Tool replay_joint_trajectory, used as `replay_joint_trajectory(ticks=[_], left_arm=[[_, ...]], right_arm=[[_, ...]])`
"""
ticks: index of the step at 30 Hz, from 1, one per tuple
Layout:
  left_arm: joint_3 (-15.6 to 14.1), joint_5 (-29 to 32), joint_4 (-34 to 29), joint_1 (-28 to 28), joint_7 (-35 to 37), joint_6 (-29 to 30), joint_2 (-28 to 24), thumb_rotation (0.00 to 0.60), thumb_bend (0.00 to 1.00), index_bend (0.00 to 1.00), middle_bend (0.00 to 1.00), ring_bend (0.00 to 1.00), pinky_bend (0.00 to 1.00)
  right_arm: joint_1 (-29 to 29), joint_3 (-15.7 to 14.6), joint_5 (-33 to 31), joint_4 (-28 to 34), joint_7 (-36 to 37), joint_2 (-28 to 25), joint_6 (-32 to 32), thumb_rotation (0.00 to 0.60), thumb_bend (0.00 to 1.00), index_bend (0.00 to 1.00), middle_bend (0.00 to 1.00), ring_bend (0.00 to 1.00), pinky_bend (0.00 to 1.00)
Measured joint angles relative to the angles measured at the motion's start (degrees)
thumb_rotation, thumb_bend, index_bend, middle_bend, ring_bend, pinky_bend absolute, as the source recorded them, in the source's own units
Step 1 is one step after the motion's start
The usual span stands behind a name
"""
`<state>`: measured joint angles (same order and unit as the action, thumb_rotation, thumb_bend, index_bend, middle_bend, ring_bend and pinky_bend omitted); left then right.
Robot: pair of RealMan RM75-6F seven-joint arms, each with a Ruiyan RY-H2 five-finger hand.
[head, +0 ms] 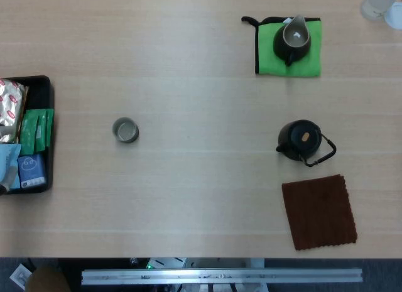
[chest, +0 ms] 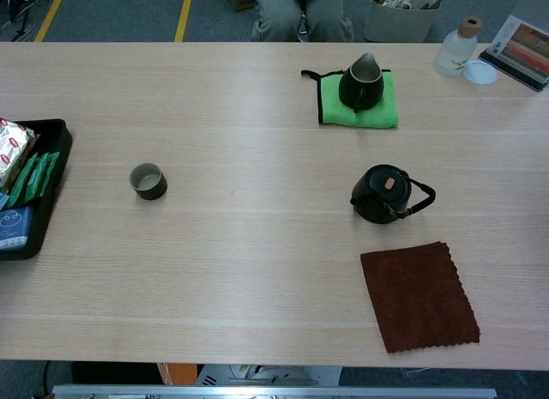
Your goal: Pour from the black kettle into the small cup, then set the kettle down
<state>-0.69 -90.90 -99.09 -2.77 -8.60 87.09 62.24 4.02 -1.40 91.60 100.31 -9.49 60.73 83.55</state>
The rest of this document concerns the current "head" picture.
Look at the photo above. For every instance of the brown round stool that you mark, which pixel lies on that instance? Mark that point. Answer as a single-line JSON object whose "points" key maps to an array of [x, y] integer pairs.
{"points": [[47, 281]]}

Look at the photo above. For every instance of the grey-green ceramic teacup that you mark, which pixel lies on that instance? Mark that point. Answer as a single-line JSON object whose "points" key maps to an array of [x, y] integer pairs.
{"points": [[125, 131]]}

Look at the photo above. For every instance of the white round lid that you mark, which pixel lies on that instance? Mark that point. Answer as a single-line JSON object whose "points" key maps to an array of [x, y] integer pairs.
{"points": [[395, 15]]}

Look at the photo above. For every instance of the green tea packet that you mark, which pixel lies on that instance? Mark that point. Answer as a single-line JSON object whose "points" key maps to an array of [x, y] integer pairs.
{"points": [[28, 132], [49, 125], [41, 132]]}

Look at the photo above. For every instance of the brown ribbed cloth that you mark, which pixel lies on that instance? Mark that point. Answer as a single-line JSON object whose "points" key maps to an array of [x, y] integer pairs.
{"points": [[317, 210]]}

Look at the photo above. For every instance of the frosted glass bottle wooden cap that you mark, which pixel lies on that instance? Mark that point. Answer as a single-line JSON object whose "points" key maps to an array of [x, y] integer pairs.
{"points": [[375, 4]]}

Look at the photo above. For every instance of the green cloth with black trim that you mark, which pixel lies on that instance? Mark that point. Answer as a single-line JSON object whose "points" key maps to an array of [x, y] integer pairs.
{"points": [[268, 53]]}

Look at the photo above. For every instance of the white floor socket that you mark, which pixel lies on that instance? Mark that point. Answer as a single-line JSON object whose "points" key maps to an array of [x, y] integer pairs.
{"points": [[20, 276]]}

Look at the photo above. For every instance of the black plastic tray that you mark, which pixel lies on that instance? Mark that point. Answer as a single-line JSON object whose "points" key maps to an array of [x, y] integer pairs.
{"points": [[39, 91]]}

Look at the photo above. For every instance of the aluminium profile rail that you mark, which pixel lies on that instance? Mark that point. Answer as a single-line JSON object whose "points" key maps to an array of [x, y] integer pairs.
{"points": [[220, 276]]}

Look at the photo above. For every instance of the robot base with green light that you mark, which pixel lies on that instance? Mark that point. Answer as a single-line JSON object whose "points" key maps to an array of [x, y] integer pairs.
{"points": [[163, 263]]}

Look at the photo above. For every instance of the dark ceramic pouring pitcher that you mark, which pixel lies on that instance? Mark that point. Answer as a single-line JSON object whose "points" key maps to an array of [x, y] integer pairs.
{"points": [[292, 50]]}

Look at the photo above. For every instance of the light blue packet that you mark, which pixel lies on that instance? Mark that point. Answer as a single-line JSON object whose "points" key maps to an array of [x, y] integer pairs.
{"points": [[7, 160]]}

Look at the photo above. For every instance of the black cast iron teapot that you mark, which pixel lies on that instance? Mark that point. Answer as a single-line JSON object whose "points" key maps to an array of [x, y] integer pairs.
{"points": [[301, 138]]}

